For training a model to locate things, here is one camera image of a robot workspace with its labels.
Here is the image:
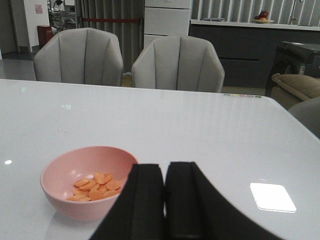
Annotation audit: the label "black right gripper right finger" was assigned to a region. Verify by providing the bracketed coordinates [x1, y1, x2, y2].
[165, 162, 278, 240]

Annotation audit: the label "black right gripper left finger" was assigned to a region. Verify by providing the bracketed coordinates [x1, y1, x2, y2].
[90, 164, 165, 240]

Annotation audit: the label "orange ham slices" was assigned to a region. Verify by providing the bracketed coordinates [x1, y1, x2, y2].
[66, 172, 123, 202]

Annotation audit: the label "pink plastic bowl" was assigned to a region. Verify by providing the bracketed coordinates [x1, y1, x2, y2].
[40, 146, 138, 221]

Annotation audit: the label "grey upholstered chair right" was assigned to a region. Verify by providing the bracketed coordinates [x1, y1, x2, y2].
[131, 35, 225, 93]

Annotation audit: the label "grey upholstered chair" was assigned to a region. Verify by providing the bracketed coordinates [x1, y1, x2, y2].
[33, 27, 124, 87]
[131, 35, 225, 93]

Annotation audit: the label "grey chair at table side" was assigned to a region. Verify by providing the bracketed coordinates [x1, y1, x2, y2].
[288, 96, 320, 139]

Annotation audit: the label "beige cushion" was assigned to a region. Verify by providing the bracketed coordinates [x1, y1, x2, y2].
[270, 73, 320, 110]

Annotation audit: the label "grey upholstered chair left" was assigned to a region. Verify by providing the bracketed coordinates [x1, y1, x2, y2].
[33, 27, 124, 87]

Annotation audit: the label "dark grey sideboard counter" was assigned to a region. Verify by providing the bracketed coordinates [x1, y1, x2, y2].
[189, 19, 320, 89]

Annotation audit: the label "grey curtain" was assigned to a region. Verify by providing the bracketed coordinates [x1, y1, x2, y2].
[74, 0, 145, 73]

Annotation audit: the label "dark appliance box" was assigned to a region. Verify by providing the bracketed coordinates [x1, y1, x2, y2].
[265, 41, 320, 97]

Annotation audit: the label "white drawer cabinet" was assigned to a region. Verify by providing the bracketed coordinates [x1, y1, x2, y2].
[143, 0, 192, 47]

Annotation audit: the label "red barrier tape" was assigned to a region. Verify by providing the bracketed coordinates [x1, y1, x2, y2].
[82, 17, 142, 23]

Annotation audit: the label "red bin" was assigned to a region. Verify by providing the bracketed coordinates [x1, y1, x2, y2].
[37, 25, 53, 49]

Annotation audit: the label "fruit plate on counter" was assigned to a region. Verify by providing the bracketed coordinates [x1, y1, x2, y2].
[252, 10, 275, 24]

